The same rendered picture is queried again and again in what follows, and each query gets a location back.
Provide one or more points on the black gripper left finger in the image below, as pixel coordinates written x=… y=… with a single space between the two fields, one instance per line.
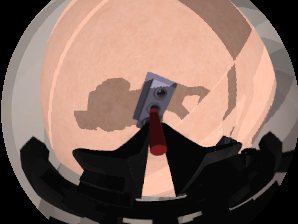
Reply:
x=128 y=161

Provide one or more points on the dark red peg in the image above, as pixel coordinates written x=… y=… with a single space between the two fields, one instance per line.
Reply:
x=157 y=143

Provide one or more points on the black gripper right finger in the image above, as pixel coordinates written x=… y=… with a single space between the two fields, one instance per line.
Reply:
x=187 y=159

